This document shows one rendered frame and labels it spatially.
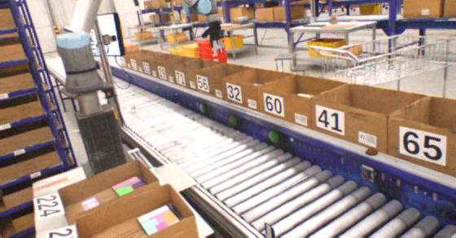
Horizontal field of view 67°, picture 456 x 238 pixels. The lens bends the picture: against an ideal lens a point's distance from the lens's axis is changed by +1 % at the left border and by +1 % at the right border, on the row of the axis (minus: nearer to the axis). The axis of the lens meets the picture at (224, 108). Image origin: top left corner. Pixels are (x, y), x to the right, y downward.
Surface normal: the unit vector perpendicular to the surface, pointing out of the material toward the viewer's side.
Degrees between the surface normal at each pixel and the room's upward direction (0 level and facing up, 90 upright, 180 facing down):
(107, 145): 90
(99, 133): 90
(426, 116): 89
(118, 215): 88
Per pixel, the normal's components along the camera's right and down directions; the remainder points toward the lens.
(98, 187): 0.54, 0.18
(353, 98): -0.82, 0.29
